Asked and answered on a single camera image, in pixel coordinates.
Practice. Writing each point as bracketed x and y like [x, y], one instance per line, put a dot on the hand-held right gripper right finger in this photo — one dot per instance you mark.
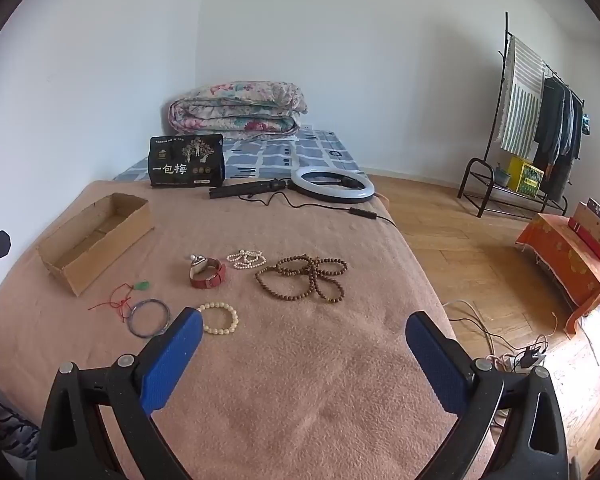
[435, 365]

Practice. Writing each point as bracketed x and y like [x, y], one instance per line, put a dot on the blue hanging garment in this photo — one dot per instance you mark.
[574, 125]

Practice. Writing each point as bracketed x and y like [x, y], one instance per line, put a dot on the yellow plastic crate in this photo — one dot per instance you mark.
[525, 175]

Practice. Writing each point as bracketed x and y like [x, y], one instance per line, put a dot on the tan fleece blanket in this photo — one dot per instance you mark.
[305, 385]

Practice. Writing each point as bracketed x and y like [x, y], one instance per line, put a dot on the black snack bag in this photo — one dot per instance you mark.
[185, 160]

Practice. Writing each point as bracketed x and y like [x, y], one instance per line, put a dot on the red flat box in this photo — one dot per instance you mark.
[587, 237]

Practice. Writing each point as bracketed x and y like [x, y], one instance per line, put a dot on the green striped towel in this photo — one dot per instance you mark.
[520, 100]

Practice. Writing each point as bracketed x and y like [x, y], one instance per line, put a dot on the dark grey hanging jacket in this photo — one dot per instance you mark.
[550, 115]

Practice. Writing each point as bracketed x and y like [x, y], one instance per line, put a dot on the black folded tripod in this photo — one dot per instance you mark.
[240, 189]

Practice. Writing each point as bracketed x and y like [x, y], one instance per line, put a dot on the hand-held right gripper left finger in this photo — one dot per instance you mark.
[172, 360]

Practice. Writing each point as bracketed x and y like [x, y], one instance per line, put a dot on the tan box with dark lid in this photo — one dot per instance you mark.
[597, 220]

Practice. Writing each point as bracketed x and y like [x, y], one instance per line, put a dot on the blue grey checked bed sheet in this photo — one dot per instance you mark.
[260, 157]

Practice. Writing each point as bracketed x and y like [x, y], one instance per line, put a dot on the thin blue bangle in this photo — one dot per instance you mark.
[131, 316]

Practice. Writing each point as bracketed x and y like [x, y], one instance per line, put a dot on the folded floral quilt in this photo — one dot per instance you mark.
[235, 110]

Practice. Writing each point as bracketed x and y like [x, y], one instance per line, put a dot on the white power strip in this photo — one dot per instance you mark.
[530, 356]

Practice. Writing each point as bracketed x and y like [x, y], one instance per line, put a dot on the cardboard box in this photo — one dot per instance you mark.
[87, 265]

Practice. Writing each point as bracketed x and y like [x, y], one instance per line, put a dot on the black metal clothes rack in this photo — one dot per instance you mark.
[467, 180]

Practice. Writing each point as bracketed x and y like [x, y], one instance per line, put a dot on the small teal bucket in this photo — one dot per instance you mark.
[502, 175]

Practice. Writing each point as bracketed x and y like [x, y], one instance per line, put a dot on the person's dark patterned clothing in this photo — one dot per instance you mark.
[5, 425]

